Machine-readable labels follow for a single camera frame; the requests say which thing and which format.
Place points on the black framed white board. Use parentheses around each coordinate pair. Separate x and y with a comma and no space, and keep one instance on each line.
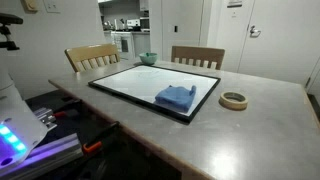
(142,83)

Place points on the blue towel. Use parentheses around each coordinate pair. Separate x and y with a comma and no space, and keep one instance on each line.
(178,97)

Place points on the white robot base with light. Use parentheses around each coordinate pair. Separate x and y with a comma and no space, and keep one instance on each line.
(20,130)

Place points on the white kitchen stove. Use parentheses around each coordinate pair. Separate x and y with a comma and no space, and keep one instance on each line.
(124,43)

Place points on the wooden chair near door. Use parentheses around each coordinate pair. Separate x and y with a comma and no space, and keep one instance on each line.
(201,54)

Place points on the silver door handle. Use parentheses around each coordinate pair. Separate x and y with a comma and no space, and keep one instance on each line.
(254,32)

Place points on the green bowl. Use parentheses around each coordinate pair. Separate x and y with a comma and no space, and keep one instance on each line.
(148,58)

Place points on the wooden chair light back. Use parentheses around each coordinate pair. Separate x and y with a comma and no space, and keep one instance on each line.
(102,54)

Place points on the orange black clamp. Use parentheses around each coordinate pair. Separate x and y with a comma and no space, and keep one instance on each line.
(96,142)

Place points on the white light switch plate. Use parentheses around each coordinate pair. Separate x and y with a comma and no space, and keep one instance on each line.
(51,6)

